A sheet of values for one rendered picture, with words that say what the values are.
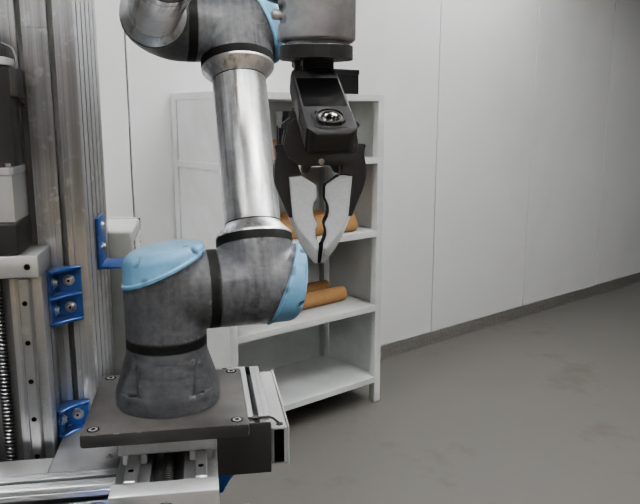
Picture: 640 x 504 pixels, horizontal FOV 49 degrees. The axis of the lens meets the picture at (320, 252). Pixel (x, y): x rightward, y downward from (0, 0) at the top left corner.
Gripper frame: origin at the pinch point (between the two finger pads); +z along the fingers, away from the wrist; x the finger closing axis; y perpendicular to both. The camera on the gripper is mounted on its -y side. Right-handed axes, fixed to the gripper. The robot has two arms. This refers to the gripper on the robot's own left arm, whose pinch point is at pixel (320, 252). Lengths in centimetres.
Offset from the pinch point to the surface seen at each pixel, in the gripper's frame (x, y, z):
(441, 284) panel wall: -139, 355, 93
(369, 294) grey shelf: -71, 274, 77
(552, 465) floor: -131, 187, 132
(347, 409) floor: -57, 258, 132
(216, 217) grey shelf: 6, 230, 29
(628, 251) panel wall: -350, 478, 102
